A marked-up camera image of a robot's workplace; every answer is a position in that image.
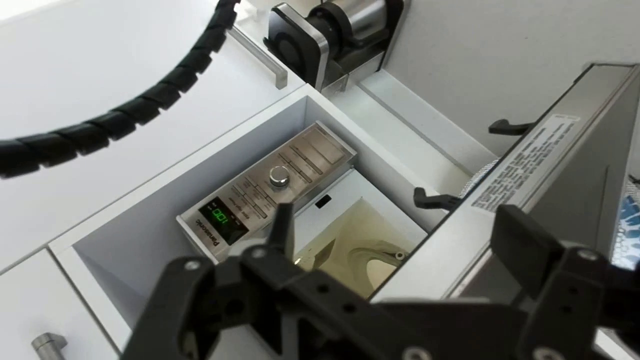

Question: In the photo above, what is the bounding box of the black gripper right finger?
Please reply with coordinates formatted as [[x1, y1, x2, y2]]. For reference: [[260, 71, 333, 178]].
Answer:
[[490, 204, 640, 360]]

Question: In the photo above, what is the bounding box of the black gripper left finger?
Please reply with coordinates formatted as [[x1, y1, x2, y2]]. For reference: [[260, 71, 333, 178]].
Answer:
[[118, 202, 403, 360]]

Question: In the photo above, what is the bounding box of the white plate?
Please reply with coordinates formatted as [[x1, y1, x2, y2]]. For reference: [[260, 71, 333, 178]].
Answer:
[[357, 251, 407, 290]]

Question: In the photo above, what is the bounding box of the blue patterned decorative plate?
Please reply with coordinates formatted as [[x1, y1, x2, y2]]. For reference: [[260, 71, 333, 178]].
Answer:
[[613, 197, 640, 270]]

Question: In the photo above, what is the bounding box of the white upper cabinet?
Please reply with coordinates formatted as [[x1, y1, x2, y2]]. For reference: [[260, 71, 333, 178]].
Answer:
[[0, 0, 490, 360]]

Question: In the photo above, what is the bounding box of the black steel coffee maker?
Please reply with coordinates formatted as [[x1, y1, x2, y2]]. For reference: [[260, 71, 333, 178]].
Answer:
[[265, 0, 409, 90]]

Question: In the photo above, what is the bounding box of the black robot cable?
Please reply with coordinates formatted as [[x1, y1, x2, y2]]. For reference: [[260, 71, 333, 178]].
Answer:
[[0, 0, 242, 181]]

